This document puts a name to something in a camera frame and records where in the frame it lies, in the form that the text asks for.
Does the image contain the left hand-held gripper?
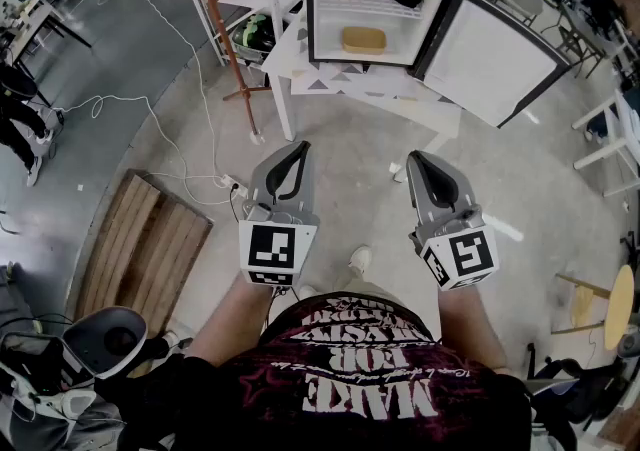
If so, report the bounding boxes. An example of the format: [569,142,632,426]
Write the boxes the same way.
[238,140,321,289]

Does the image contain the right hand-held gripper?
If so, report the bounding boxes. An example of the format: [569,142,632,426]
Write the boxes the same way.
[406,150,501,292]

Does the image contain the black mini fridge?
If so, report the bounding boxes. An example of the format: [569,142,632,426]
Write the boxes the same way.
[304,0,574,129]

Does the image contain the person's right forearm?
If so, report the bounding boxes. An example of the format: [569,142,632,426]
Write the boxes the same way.
[437,282,512,373]

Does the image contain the person's left forearm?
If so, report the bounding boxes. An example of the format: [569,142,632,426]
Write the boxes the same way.
[183,269,281,370]

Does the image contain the white wire fridge shelf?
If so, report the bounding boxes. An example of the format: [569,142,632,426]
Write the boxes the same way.
[315,0,426,21]

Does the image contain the white power strip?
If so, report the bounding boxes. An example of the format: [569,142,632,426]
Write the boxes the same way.
[219,173,249,198]

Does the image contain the person's right white shoe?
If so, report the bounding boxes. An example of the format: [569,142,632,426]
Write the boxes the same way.
[348,244,374,281]

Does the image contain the person's beige shorts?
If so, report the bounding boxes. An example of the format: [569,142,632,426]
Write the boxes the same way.
[297,274,401,308]

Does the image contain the wooden pallet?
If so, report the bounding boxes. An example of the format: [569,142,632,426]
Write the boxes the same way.
[73,168,214,340]

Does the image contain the green black helmet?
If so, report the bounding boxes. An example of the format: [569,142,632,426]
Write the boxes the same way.
[232,13,291,60]

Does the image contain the brown wooden coat rack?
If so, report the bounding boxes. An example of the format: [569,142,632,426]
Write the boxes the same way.
[177,0,274,145]

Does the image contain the grey chair black legs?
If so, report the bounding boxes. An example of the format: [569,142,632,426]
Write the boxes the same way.
[492,0,547,28]

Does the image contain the round wooden stool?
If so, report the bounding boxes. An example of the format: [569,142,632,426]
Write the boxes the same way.
[552,263,636,353]

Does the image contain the dark cluttered desk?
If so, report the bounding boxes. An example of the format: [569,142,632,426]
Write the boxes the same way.
[529,0,640,81]

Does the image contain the person's black red printed t-shirt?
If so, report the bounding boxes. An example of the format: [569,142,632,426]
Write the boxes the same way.
[94,291,534,451]

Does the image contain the black office chair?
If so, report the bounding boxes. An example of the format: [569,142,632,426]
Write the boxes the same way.
[527,343,640,436]

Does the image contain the white grey helmet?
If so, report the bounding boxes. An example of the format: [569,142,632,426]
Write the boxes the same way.
[62,306,150,380]

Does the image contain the white desk black legs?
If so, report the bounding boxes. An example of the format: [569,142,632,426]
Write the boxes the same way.
[0,0,94,66]

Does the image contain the white power cable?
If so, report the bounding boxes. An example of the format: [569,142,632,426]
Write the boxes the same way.
[59,0,236,205]

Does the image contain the white frame table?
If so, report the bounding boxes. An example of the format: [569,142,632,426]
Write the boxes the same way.
[572,88,640,198]

